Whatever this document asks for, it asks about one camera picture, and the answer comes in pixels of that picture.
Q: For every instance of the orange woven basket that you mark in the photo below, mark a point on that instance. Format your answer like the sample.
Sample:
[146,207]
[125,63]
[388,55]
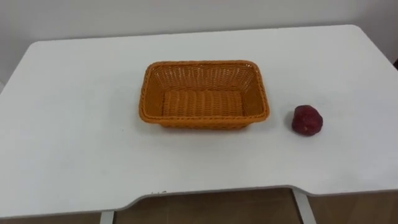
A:
[203,104]

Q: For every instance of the dark red fruit soft toy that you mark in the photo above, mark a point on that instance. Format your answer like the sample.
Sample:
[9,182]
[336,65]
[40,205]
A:
[307,121]

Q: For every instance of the white desk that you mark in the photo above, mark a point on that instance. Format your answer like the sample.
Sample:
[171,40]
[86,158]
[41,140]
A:
[77,155]

